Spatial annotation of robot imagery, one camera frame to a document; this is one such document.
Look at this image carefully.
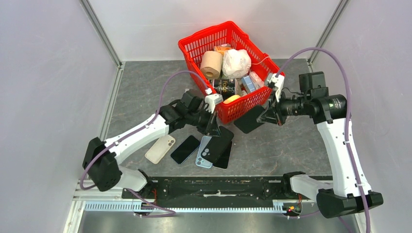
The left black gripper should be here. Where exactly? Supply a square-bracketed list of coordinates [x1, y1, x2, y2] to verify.
[186, 106, 221, 137]

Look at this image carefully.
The black phone from blue case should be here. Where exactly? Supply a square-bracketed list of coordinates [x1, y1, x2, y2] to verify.
[213, 142, 232, 169]

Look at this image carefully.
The blue phone with black screen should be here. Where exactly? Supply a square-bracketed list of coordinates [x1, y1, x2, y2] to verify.
[171, 135, 200, 165]

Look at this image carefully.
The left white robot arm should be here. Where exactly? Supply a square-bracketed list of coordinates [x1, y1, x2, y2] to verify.
[80, 89, 223, 198]

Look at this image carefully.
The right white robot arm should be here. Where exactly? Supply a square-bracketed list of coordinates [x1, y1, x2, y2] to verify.
[257, 72, 383, 218]

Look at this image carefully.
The yellow sponge in basket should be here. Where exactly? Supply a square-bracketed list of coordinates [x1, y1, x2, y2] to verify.
[223, 95, 241, 104]

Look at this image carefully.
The blue box in basket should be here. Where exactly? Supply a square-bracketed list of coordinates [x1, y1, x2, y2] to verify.
[240, 75, 256, 94]

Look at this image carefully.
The black packet in basket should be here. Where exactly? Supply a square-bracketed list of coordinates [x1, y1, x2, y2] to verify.
[211, 79, 236, 100]

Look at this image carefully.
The white plastic bag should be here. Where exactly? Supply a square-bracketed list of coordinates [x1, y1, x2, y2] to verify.
[222, 49, 252, 79]

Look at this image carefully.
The beige toilet paper roll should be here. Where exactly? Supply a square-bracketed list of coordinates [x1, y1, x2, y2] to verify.
[200, 51, 223, 80]

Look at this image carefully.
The orange box in basket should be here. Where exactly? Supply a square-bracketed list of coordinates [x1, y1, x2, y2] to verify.
[214, 44, 232, 56]

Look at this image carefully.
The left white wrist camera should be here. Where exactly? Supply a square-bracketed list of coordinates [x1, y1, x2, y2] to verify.
[205, 88, 223, 113]

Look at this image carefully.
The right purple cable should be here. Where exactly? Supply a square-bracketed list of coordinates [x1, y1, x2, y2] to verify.
[275, 47, 371, 233]

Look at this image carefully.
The purple cable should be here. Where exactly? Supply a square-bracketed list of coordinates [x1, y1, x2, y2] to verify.
[275, 47, 371, 233]
[79, 70, 213, 218]

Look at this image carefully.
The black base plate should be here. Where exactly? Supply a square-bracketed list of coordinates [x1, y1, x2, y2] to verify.
[137, 176, 301, 208]

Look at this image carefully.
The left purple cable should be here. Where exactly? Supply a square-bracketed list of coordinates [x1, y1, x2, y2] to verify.
[79, 70, 213, 218]

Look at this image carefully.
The aluminium frame rail left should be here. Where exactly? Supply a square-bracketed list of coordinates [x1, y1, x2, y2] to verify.
[79, 0, 122, 68]

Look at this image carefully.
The aluminium frame rail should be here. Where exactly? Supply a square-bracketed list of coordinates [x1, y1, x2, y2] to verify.
[79, 0, 122, 68]
[315, 0, 350, 48]

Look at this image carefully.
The white toothed cable rail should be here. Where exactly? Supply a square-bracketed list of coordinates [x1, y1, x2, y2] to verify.
[84, 200, 287, 214]

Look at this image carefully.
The aluminium frame rail right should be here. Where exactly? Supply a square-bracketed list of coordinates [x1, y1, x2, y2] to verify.
[315, 0, 350, 48]

